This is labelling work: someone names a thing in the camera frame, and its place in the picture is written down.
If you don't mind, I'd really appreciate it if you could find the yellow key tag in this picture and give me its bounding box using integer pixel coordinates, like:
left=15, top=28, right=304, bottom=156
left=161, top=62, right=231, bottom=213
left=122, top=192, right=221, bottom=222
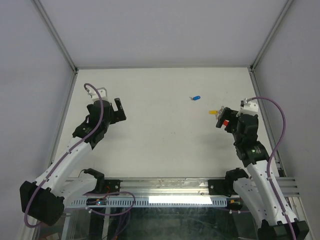
left=208, top=110, right=218, bottom=115

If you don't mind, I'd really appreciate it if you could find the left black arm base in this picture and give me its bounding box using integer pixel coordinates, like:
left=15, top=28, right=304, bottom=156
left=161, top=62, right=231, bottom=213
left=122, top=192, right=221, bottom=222
left=83, top=168, right=121, bottom=196

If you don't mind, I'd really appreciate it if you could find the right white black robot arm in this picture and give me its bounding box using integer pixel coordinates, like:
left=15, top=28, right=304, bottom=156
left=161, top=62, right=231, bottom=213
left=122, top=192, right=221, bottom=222
left=216, top=104, right=309, bottom=240

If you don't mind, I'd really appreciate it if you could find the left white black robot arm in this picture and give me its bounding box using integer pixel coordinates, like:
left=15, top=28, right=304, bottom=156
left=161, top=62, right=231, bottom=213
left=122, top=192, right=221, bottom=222
left=19, top=98, right=127, bottom=226

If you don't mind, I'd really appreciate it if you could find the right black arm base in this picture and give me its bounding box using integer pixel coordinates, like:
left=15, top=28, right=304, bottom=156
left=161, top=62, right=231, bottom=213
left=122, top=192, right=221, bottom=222
left=207, top=178, right=237, bottom=198

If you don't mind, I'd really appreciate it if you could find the blue key tag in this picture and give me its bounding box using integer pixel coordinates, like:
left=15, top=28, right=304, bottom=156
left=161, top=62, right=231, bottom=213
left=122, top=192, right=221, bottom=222
left=190, top=95, right=201, bottom=101

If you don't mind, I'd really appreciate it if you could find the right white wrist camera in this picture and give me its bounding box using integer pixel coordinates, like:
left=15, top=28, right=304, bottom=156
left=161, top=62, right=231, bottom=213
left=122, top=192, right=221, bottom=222
left=239, top=98, right=259, bottom=116

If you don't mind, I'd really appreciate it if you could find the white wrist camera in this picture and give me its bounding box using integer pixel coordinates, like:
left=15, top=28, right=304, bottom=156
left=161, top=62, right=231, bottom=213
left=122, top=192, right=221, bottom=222
left=239, top=98, right=259, bottom=116
left=87, top=87, right=109, bottom=103

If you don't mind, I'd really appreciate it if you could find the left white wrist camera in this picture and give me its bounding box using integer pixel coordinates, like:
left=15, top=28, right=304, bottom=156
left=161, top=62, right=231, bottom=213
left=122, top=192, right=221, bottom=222
left=87, top=87, right=109, bottom=103

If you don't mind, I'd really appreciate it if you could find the white slotted cable duct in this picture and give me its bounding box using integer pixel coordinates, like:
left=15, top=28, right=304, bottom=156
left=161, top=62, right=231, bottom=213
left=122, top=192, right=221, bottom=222
left=67, top=195, right=227, bottom=209

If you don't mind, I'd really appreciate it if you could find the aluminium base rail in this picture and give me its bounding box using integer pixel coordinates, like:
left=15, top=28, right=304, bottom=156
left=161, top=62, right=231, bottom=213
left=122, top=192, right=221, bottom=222
left=62, top=176, right=297, bottom=198

